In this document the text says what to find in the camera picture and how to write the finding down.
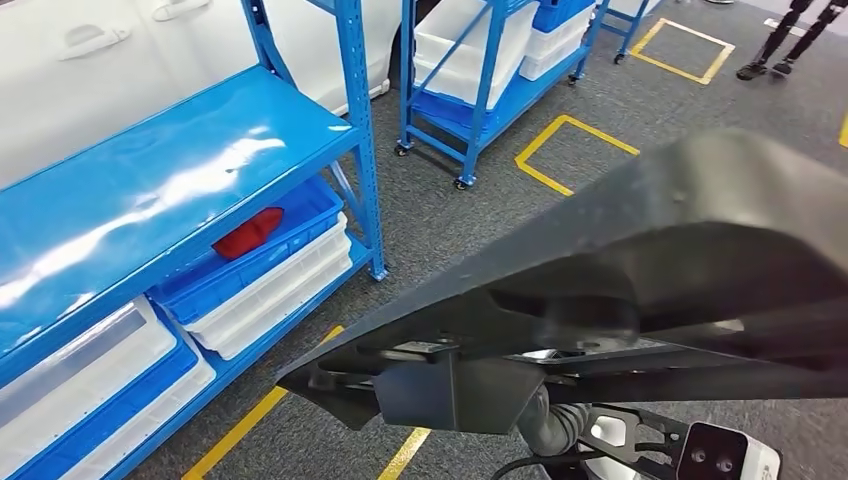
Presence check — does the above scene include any translucent white plastic bin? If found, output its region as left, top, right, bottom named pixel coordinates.
left=0, top=296, right=179, bottom=465

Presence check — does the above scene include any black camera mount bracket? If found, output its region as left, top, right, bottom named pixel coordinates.
left=574, top=402, right=690, bottom=480

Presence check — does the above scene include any white car door handle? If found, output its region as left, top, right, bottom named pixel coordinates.
left=152, top=0, right=213, bottom=22
left=58, top=25, right=132, bottom=62

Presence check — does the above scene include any large white plastic bin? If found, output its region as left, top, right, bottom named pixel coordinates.
left=413, top=0, right=539, bottom=111

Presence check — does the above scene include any yellow floor tape square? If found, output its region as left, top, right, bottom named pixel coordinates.
left=514, top=114, right=641, bottom=198
left=182, top=324, right=432, bottom=480

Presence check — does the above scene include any black plastic bracket part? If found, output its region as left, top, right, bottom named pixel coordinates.
left=274, top=127, right=848, bottom=435

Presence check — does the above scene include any blue plastic bin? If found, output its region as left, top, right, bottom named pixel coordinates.
left=531, top=0, right=596, bottom=34
left=148, top=175, right=346, bottom=326
left=9, top=331, right=200, bottom=480

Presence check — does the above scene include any blue wheeled shelf cart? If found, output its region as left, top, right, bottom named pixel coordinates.
left=395, top=0, right=611, bottom=192
left=599, top=0, right=664, bottom=66

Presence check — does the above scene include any large blue metal shelf rack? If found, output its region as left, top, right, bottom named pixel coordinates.
left=0, top=0, right=389, bottom=480

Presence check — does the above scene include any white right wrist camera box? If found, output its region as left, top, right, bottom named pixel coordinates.
left=675, top=421, right=783, bottom=480

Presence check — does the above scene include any black camera cable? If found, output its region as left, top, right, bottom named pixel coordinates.
left=490, top=450, right=670, bottom=480

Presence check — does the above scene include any white plastic bin stack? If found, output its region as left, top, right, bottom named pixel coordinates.
left=518, top=23, right=591, bottom=82

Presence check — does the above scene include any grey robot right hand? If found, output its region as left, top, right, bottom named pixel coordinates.
left=516, top=386, right=554, bottom=457

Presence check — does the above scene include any white car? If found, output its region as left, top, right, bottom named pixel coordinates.
left=0, top=0, right=407, bottom=191

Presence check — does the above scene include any red plastic part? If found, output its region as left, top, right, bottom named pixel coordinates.
left=211, top=207, right=286, bottom=261

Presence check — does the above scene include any person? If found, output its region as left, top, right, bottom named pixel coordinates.
left=736, top=0, right=848, bottom=82

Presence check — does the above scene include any blue plastic tray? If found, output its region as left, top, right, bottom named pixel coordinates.
left=410, top=89, right=497, bottom=134

